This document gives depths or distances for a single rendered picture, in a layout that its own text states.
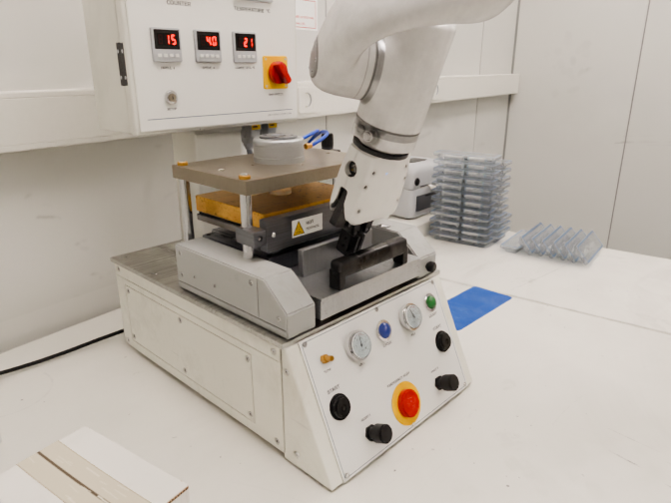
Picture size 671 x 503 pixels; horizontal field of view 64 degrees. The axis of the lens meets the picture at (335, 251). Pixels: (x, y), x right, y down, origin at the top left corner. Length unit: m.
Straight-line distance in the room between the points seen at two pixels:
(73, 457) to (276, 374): 0.24
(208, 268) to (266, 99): 0.36
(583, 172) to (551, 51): 0.64
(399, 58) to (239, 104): 0.40
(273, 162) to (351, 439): 0.41
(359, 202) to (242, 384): 0.30
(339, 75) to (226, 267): 0.29
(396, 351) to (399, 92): 0.37
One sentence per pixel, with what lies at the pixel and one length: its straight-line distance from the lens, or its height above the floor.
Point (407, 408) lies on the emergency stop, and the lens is 0.80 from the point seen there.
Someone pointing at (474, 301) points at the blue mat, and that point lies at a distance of 1.25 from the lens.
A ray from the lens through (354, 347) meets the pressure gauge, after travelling 0.73.
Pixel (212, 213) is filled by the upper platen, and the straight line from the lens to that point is 0.85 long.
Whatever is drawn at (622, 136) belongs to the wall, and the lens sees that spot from 3.06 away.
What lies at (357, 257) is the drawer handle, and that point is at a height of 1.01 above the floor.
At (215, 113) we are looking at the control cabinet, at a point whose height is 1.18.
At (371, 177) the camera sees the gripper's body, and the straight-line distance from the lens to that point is 0.68.
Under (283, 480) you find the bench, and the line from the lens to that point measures 0.75.
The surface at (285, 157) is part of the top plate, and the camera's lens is 0.82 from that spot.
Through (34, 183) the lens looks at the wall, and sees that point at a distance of 1.16.
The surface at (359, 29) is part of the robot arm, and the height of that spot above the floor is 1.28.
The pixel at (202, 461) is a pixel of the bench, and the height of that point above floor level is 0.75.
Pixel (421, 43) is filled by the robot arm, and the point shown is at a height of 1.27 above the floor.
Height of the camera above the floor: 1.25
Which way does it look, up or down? 19 degrees down
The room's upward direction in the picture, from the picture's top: straight up
